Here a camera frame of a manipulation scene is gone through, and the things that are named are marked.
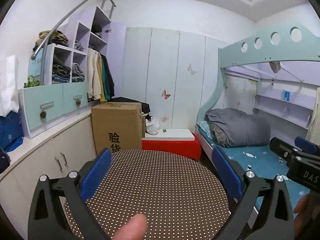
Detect white plastic bag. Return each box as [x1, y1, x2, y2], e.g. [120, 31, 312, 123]
[146, 117, 160, 135]

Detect black clothes pile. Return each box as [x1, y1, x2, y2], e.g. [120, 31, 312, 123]
[111, 97, 151, 117]

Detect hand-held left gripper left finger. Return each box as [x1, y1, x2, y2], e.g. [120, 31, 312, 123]
[27, 149, 113, 240]

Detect person's right hand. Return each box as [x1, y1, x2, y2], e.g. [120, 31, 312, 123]
[294, 194, 313, 222]

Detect camouflage folded clothes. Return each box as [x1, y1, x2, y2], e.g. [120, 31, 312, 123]
[34, 30, 69, 47]

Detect red storage bench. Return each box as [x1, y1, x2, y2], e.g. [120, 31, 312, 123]
[142, 136, 202, 162]

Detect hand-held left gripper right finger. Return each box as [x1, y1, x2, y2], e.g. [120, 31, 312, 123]
[212, 146, 295, 240]

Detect cream hanging cloth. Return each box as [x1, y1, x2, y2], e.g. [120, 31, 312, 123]
[306, 87, 320, 143]

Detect lilac cubby shelf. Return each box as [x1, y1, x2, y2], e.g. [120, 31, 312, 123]
[29, 6, 112, 85]

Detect blue shopping bag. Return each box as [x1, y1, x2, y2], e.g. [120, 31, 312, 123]
[0, 111, 24, 153]

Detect grey metal handrail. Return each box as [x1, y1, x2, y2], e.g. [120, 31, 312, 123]
[32, 0, 117, 85]

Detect large cardboard box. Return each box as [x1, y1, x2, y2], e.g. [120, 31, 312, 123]
[91, 102, 143, 153]

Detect grey folded clothes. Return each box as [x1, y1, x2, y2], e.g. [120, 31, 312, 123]
[71, 64, 85, 82]

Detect grey duvet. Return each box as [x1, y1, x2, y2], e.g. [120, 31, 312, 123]
[205, 108, 271, 148]

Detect dark navy cloth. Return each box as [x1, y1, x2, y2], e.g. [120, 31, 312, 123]
[0, 146, 11, 174]

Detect black hanging coat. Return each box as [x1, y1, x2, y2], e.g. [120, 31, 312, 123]
[101, 54, 115, 98]

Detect small cardboard box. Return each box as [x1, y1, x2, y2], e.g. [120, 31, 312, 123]
[141, 112, 147, 138]

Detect lilac wardrobe door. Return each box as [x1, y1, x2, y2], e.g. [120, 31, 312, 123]
[106, 21, 127, 99]

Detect striped blue pillow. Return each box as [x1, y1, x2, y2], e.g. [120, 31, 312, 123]
[197, 120, 214, 140]

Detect lilac wall shelf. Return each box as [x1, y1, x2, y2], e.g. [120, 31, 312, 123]
[254, 85, 315, 130]

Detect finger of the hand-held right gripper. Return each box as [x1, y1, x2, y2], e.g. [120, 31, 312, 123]
[269, 137, 304, 165]
[294, 137, 320, 155]

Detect cream hanging jacket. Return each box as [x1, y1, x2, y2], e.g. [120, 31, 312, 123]
[86, 49, 102, 100]

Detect white wardrobe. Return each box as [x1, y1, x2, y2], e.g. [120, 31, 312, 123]
[124, 26, 224, 135]

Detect plaid pillow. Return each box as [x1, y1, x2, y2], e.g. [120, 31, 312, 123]
[209, 124, 227, 147]

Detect teal bunk bed frame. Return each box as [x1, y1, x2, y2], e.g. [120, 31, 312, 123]
[195, 21, 320, 215]

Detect green hanging shirt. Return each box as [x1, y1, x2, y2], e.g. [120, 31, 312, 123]
[101, 55, 112, 100]

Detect person's left hand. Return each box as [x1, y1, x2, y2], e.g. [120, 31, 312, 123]
[110, 214, 148, 240]

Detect teal drawer unit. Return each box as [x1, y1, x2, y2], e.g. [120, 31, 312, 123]
[18, 81, 88, 139]

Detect large white bag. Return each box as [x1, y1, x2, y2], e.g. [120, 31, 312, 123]
[0, 55, 20, 117]

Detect brown polka-dot tablecloth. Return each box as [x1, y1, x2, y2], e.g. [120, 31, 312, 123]
[63, 149, 230, 240]

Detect yellow hanging shirt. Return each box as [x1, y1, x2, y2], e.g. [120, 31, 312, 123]
[96, 52, 107, 103]

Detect beige floor cabinet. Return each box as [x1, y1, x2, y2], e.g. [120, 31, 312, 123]
[0, 112, 98, 218]

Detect dark folded clothes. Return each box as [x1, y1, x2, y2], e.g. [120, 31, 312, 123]
[52, 55, 72, 83]

